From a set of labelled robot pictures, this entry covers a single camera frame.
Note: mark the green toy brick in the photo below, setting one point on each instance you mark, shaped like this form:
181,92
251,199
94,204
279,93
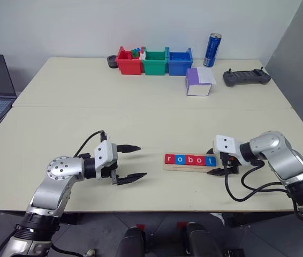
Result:
134,53

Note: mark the purple and white box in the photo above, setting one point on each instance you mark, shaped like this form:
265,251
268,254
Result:
192,78

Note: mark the white crumpled object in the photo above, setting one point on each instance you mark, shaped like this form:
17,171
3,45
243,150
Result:
218,218

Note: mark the blue drink can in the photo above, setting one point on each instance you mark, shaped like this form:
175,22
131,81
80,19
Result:
212,51

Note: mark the black round holder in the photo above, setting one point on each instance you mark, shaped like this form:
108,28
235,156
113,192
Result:
111,61

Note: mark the green plastic bin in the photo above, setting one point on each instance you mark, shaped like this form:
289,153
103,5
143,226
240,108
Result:
154,67

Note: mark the dark rounded shape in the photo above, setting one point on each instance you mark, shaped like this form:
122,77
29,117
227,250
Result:
131,243
202,241

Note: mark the blue letter t block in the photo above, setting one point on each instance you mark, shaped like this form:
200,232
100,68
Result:
210,161

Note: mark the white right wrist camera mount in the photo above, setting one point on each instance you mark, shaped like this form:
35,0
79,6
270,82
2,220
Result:
227,144

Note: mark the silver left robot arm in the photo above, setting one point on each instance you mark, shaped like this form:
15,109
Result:
49,192

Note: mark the red letter o block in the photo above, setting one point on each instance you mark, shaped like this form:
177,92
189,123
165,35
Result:
200,160

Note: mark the blue plastic bin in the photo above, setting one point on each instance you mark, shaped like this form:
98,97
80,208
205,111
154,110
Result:
178,67

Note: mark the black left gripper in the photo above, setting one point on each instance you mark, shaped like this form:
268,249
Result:
110,171

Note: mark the wooden letter tray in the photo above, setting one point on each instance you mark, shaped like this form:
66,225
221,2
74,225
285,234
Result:
183,168

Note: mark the white toy brick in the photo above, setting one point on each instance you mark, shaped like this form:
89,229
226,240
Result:
142,55

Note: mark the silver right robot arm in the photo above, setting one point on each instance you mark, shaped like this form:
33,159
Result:
288,163

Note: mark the red letter r block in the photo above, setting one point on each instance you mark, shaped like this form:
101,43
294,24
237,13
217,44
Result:
169,159

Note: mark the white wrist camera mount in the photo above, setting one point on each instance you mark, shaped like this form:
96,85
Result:
227,144
103,155

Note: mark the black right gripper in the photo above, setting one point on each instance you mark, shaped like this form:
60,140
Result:
231,164

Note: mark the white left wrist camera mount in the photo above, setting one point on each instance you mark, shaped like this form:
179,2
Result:
103,155

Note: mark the blue letter o block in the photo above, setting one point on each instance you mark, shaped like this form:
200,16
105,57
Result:
180,159

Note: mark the red plastic bin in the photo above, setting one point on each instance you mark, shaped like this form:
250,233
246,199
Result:
128,67

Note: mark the grey handheld controller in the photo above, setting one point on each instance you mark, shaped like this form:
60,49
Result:
246,77

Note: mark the red letter b block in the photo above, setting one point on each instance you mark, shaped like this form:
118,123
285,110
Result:
190,160

